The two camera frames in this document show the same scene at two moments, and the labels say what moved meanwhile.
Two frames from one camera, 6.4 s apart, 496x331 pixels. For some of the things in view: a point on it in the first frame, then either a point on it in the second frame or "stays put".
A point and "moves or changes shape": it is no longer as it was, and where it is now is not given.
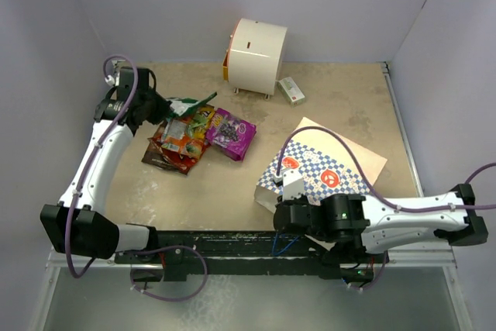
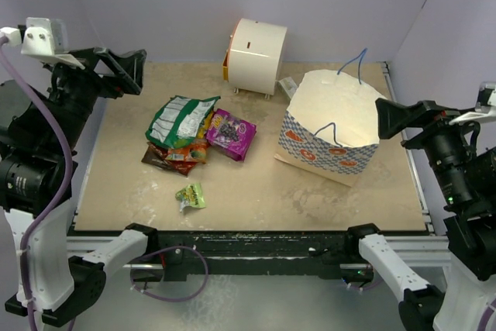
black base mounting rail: (246, 253) stays put
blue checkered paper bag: (328, 163) to (332, 125)
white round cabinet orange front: (253, 56) stays put
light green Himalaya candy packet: (198, 120) to (191, 195)
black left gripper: (163, 111) to (128, 70)
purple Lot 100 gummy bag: (230, 133) stays put
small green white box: (291, 92) stays put
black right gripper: (301, 198) to (392, 115)
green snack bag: (182, 106) moves or changes shape
